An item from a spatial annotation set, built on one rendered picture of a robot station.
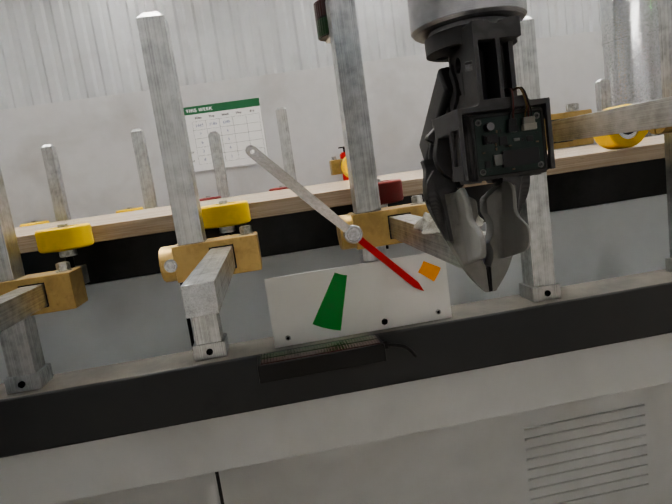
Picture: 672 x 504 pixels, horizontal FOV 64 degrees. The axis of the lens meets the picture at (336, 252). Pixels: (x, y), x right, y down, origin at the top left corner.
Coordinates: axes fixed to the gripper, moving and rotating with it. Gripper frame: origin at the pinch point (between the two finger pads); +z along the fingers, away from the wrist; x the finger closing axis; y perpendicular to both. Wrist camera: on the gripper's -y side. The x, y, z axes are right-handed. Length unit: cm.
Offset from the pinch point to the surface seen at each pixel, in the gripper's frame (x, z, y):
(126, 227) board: -42, -7, -48
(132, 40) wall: -176, -244, -758
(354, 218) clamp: -6.6, -4.7, -29.2
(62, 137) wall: -294, -126, -765
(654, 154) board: 53, -7, -49
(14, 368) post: -55, 9, -30
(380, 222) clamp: -3.0, -3.6, -29.3
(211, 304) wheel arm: -24.1, -0.7, -2.7
